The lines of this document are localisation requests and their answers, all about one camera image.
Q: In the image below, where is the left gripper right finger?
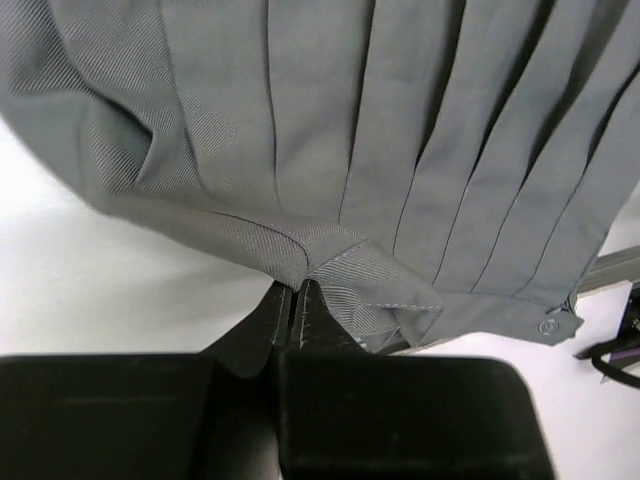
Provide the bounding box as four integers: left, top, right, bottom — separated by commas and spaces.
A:
279, 281, 554, 479

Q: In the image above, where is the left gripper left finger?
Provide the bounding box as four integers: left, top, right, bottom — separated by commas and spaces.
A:
1, 284, 291, 479

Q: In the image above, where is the grey pleated skirt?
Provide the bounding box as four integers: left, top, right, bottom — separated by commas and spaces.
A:
1, 1, 639, 351

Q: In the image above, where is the aluminium table edge rail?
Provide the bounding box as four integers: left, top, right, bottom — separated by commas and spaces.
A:
577, 246, 640, 294

